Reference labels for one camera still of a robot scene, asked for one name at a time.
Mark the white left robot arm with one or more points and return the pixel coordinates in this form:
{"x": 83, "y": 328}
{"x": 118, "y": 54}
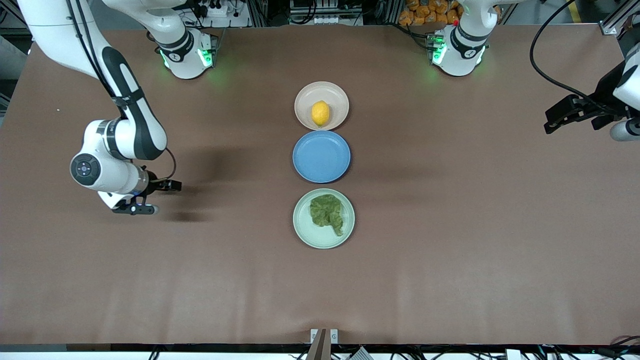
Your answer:
{"x": 462, "y": 47}

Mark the green lettuce leaf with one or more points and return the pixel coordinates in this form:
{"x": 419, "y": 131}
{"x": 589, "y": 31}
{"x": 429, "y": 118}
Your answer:
{"x": 326, "y": 212}

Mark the aluminium frame post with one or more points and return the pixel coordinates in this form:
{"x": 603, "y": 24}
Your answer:
{"x": 617, "y": 22}

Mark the white power strip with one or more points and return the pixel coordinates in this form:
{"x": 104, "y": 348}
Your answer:
{"x": 215, "y": 10}

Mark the brown table cover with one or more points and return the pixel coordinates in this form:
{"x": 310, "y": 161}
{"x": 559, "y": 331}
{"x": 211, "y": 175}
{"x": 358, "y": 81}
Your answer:
{"x": 200, "y": 280}

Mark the grey metal bracket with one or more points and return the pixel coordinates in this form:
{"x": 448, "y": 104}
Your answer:
{"x": 324, "y": 342}

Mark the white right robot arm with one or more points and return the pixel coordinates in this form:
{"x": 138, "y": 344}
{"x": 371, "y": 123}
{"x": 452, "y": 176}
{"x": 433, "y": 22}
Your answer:
{"x": 125, "y": 140}

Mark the beige round plate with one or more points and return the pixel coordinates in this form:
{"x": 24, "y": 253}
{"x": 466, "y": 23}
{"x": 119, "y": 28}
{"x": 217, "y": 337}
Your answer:
{"x": 307, "y": 100}

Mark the bag of orange items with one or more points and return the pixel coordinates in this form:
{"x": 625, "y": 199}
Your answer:
{"x": 425, "y": 12}

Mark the blue round plate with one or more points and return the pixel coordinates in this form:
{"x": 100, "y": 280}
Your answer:
{"x": 321, "y": 156}

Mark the yellow lemon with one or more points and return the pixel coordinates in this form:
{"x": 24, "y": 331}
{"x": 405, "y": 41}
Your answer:
{"x": 320, "y": 113}

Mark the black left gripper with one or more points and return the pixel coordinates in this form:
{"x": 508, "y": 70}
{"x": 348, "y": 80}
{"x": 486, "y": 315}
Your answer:
{"x": 603, "y": 93}

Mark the light green round plate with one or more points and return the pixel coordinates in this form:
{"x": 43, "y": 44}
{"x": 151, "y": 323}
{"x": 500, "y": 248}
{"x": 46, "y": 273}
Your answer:
{"x": 302, "y": 230}

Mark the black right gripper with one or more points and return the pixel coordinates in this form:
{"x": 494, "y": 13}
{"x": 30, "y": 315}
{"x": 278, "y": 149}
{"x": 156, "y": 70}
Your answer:
{"x": 155, "y": 185}

